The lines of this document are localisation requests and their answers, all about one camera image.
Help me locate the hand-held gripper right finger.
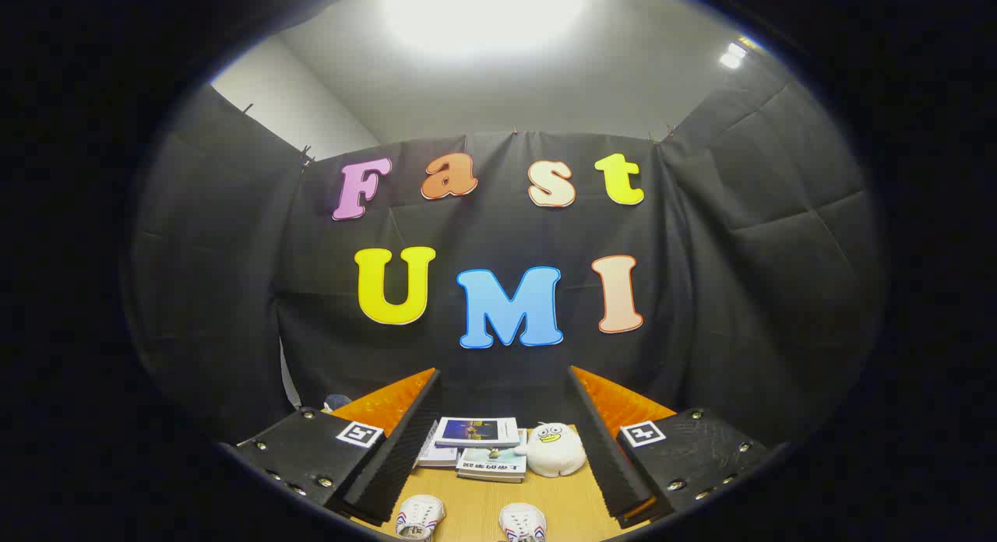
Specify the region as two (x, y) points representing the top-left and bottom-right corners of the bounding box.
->
(566, 365), (780, 529)

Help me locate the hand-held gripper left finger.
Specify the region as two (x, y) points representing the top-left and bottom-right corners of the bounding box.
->
(222, 368), (442, 527)

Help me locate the white canvas shoe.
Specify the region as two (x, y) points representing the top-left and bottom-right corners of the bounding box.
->
(395, 494), (446, 541)
(498, 502), (548, 542)

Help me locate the white book with portrait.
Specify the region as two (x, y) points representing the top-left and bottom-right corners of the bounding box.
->
(415, 420), (462, 469)

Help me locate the white duck plush toy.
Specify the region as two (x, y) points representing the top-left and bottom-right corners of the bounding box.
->
(514, 422), (587, 479)

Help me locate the book with blue cover picture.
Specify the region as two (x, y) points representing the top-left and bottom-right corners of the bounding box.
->
(435, 417), (520, 449)

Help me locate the book with teal cover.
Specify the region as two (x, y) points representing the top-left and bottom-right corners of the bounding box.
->
(456, 447), (529, 484)

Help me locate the large round ceiling light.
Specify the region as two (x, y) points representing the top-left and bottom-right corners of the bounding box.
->
(382, 0), (589, 60)

